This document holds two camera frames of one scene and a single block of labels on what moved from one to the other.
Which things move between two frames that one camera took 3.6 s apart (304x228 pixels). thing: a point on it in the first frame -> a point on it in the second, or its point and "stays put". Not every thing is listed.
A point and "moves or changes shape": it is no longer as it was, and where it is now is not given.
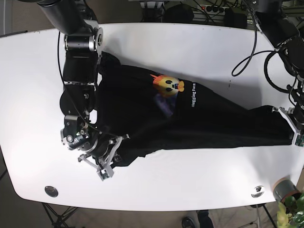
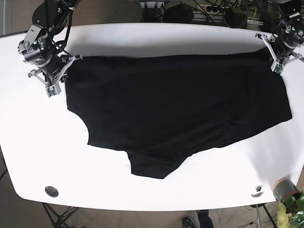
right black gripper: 294,118 -> 281,50
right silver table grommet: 258,191 stays put
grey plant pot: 285,187 stays put
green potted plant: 290,214 stays put
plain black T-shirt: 158,114 moves or changes shape
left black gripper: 101,150 -> 54,72
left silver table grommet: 51,191 stays put
